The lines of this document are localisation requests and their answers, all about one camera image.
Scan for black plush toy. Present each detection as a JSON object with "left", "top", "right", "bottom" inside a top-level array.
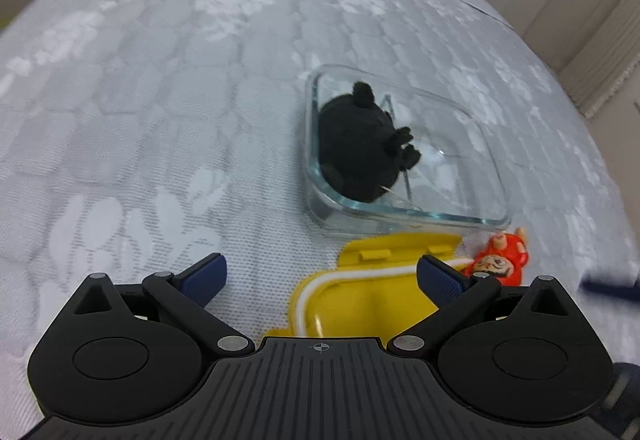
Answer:
[{"left": 317, "top": 81, "right": 423, "bottom": 203}]

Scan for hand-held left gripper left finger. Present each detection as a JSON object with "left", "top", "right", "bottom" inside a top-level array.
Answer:
[{"left": 65, "top": 253, "right": 256, "bottom": 357}]

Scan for clear glass container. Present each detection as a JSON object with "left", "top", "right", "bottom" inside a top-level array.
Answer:
[{"left": 302, "top": 64, "right": 513, "bottom": 236}]

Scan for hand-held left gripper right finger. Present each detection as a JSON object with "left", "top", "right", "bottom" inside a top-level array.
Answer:
[{"left": 387, "top": 255, "right": 581, "bottom": 358}]

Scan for grey patterned mattress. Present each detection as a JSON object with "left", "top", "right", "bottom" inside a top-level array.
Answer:
[{"left": 0, "top": 0, "right": 640, "bottom": 440}]

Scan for yellow container lid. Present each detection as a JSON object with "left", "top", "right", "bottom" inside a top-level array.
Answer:
[{"left": 265, "top": 233, "right": 473, "bottom": 338}]

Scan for beige curtain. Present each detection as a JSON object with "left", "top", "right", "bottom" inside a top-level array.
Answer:
[{"left": 500, "top": 0, "right": 640, "bottom": 116}]

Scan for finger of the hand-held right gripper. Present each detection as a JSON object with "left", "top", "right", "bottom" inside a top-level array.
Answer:
[{"left": 580, "top": 277, "right": 640, "bottom": 303}]

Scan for red toy figure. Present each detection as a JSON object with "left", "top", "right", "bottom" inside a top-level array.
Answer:
[{"left": 462, "top": 227, "right": 528, "bottom": 288}]

